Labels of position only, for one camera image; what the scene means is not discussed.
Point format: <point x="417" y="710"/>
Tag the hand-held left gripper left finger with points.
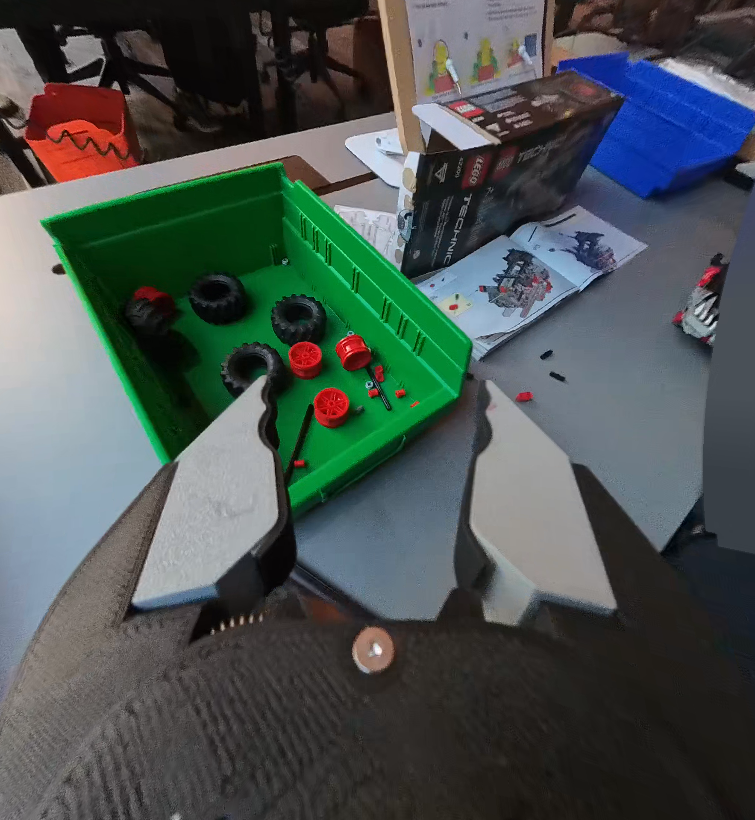
<point x="217" y="512"/>

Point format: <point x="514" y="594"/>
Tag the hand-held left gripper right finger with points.
<point x="531" y="519"/>

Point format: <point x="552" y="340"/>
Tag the long black lego axle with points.
<point x="300" y="435"/>

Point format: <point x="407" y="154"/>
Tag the grey dinosaur lego model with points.
<point x="698" y="314"/>

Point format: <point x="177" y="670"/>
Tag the green plastic bin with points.
<point x="255" y="211"/>

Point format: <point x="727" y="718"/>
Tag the lego instruction booklet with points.
<point x="544" y="282"/>

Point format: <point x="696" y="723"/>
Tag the black lego set box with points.
<point x="454" y="211"/>

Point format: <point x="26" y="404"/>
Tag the sticker sheet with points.
<point x="371" y="224"/>

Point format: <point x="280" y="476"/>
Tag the grey stand base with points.
<point x="371" y="150"/>

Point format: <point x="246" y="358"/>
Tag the blue plastic bin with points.
<point x="672" y="122"/>

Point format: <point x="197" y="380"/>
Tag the orange floor container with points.
<point x="76" y="109"/>

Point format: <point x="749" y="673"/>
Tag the pale crumpled sheet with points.
<point x="717" y="83"/>

